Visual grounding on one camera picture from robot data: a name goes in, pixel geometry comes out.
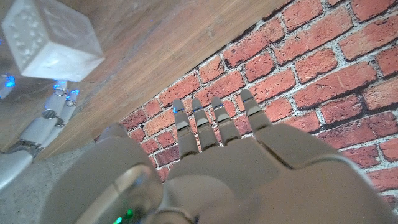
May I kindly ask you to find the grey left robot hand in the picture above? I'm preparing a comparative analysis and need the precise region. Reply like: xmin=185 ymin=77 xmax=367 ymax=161
xmin=40 ymin=88 xmax=398 ymax=224

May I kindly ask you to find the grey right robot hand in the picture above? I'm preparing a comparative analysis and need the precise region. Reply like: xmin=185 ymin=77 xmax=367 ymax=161
xmin=0 ymin=73 xmax=80 ymax=191

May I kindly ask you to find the small white block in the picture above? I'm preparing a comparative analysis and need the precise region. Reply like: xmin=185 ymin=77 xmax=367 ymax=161
xmin=1 ymin=0 xmax=106 ymax=83

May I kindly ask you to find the red brick print backdrop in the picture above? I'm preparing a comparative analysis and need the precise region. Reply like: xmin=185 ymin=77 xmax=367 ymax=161
xmin=93 ymin=0 xmax=398 ymax=209

